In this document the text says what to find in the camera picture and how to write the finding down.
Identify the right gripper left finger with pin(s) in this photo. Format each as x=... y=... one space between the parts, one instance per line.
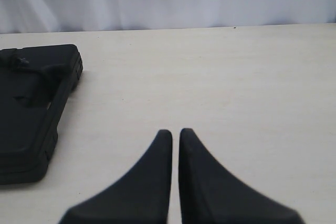
x=142 y=195

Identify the white backdrop curtain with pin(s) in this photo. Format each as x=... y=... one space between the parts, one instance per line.
x=34 y=16

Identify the black plastic carrying case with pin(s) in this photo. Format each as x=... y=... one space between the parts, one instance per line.
x=36 y=83

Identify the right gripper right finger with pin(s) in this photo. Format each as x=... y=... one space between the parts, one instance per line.
x=209 y=193

